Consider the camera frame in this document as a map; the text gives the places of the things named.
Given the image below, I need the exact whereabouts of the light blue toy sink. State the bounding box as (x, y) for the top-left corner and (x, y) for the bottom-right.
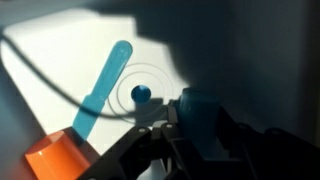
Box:
(0, 0), (320, 180)

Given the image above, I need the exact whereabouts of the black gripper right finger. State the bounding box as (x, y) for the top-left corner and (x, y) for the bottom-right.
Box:
(215, 105), (320, 180)

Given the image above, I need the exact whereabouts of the small blue toy cup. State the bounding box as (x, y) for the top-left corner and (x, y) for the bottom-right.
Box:
(177, 87), (222, 162)

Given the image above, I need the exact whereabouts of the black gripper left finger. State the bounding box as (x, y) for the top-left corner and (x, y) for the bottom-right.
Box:
(76, 99), (208, 180)

